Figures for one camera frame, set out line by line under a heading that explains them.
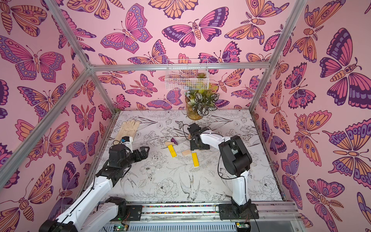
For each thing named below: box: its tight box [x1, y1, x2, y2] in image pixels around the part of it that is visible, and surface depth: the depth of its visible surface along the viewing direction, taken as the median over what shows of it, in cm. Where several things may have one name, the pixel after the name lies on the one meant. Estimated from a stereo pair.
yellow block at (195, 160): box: [191, 152, 200, 167], surface depth 94 cm
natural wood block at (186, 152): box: [181, 149, 192, 156], surface depth 97 cm
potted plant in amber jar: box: [184, 89, 220, 121], surface depth 99 cm
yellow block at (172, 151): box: [167, 144, 178, 158], surface depth 98 cm
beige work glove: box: [116, 119, 141, 142], surface depth 112 cm
